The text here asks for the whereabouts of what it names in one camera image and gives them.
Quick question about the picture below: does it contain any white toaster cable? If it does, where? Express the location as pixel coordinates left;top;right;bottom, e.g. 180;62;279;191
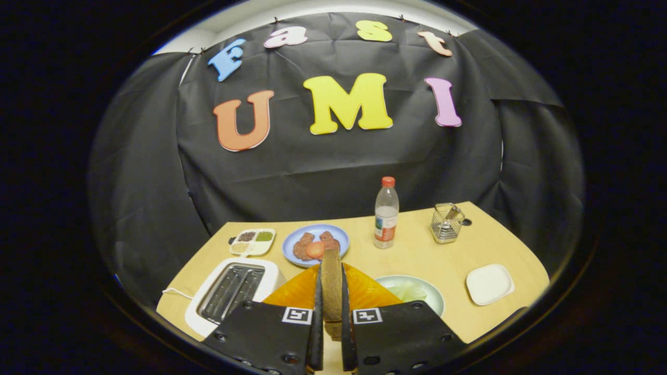
161;286;195;301

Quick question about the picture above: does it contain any wire mesh cutlery holder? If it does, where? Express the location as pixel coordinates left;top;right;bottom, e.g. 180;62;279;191
430;203;465;245

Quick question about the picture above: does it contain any pale green round plate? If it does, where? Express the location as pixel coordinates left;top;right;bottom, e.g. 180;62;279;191
375;274;446;317

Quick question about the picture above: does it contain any blue plate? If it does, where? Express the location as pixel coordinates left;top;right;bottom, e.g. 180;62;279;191
282;223;350;268

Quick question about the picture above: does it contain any white seasoning tray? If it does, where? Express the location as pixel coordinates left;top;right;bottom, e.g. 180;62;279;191
229;228;277;257

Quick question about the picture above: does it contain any white square plate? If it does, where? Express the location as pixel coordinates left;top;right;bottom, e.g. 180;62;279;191
465;263;515;306

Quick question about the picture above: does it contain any green lettuce leaf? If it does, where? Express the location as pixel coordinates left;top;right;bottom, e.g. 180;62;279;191
388;283;429;304

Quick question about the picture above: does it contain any clear plastic water bottle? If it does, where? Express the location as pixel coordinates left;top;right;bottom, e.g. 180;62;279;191
373;176;400;249

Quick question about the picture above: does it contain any black backdrop cloth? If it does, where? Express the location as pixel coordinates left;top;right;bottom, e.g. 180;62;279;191
89;11;584;308

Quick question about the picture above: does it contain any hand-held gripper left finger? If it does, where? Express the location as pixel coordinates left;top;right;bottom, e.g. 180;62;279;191
202;263;324;375

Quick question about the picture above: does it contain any white toaster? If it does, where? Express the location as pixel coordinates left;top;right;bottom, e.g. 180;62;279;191
184;257;285;339

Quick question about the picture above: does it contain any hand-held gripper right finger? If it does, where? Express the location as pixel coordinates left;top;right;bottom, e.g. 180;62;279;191
341;262;467;374

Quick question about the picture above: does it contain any brown bread slice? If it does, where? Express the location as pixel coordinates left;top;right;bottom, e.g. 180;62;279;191
320;248;343;340

